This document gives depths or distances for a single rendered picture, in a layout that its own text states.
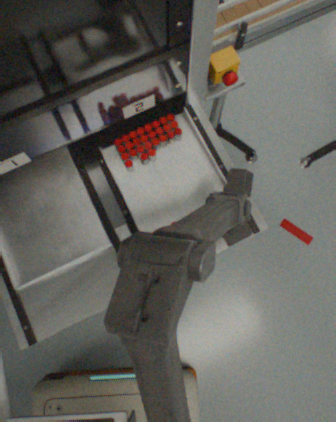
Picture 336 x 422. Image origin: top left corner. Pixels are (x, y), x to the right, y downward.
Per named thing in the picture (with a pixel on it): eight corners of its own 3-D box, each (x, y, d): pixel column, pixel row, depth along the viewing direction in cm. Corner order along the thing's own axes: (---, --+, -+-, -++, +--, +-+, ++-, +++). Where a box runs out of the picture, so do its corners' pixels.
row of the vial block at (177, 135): (121, 160, 121) (119, 154, 117) (179, 132, 123) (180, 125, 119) (124, 166, 120) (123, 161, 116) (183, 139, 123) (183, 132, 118)
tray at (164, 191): (100, 151, 122) (98, 147, 118) (184, 112, 125) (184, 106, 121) (155, 262, 114) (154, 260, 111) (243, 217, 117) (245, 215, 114)
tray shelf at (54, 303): (-41, 184, 121) (-44, 182, 120) (186, 83, 129) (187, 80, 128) (22, 350, 110) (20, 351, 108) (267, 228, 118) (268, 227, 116)
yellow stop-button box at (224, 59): (201, 64, 120) (203, 49, 113) (225, 54, 121) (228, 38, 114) (214, 87, 118) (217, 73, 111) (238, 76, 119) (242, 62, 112)
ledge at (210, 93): (184, 64, 131) (184, 60, 129) (222, 47, 132) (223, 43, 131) (205, 102, 128) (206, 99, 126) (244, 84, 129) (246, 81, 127)
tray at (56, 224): (-27, 174, 120) (-32, 171, 117) (62, 135, 123) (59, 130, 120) (18, 289, 112) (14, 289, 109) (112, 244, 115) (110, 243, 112)
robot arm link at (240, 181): (203, 210, 90) (245, 214, 87) (212, 157, 93) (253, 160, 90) (215, 223, 101) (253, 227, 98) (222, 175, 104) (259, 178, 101)
